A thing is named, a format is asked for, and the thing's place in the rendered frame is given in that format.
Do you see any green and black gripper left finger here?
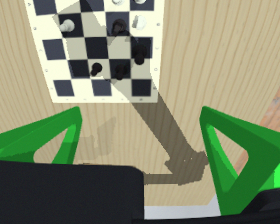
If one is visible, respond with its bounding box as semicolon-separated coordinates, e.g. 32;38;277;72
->
0;106;83;164

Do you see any black and white chessboard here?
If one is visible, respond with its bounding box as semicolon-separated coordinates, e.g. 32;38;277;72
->
25;0;164;103

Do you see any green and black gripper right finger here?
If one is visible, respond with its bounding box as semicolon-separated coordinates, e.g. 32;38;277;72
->
199;106;280;216

